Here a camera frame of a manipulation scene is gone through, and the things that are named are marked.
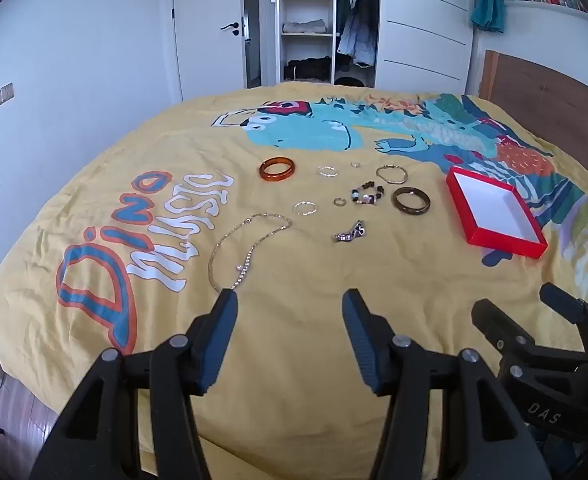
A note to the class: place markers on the white door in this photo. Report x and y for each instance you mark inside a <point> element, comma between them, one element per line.
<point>208,60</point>

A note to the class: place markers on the thin gold bangle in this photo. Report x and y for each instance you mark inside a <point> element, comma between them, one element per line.
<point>378,175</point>

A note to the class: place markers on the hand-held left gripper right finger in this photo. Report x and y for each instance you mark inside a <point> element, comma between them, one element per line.
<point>361,345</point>

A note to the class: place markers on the wall switch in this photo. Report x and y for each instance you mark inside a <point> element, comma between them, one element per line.
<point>1,96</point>

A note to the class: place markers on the folded beige clothes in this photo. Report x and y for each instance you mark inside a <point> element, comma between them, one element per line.
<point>304,26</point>

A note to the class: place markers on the hanging jackets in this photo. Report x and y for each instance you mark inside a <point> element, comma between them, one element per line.
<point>356,20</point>

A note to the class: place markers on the dark brown bangle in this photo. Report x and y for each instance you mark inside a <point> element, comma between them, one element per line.
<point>398,206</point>

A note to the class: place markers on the yellow dinosaur printed blanket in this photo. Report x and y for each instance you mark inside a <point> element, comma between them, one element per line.
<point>284,270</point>

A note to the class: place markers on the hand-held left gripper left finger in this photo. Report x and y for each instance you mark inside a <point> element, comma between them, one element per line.
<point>221,340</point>

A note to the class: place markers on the folded dark clothes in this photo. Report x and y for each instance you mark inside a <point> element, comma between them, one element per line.
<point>309,67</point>

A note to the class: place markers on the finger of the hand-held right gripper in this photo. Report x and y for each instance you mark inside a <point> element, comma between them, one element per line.
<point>494,322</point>
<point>569,305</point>

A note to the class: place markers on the amber bangle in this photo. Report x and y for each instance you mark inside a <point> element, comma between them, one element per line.
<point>264,172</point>

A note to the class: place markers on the wooden headboard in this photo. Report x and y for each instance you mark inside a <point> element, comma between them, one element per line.
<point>549,95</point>

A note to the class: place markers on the white wardrobe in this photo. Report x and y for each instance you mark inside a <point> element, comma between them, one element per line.
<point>424,20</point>

